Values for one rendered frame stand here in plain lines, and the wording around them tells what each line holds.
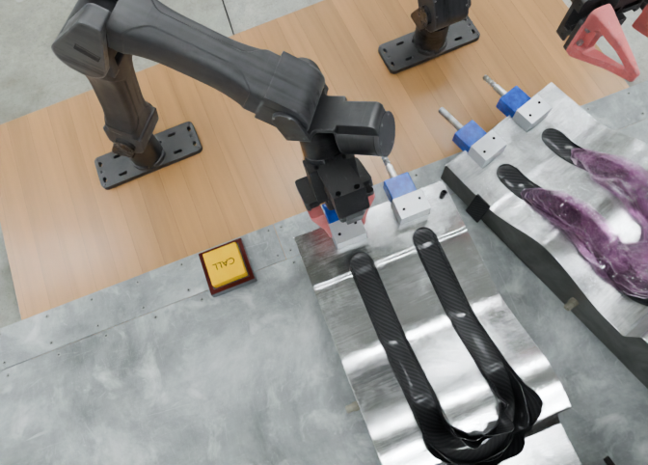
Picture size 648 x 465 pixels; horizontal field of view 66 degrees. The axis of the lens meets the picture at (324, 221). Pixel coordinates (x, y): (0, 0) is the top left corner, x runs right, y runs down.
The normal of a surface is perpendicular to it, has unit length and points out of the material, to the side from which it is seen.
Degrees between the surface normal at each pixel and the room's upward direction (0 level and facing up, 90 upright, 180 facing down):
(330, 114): 20
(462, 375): 26
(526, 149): 0
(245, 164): 0
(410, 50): 0
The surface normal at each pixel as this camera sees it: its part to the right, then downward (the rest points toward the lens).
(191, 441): -0.05, -0.33
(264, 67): 0.34, -0.19
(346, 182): -0.23, -0.72
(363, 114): -0.38, -0.40
